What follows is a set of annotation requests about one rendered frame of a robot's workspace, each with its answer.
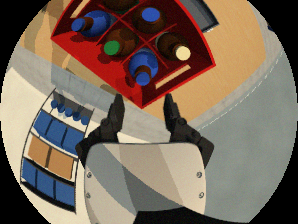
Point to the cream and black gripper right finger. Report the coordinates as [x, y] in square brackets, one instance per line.
[179, 129]

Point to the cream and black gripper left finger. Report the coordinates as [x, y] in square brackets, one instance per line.
[109, 127]

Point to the brown bottle with cream cap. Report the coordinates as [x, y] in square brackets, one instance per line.
[170, 45]

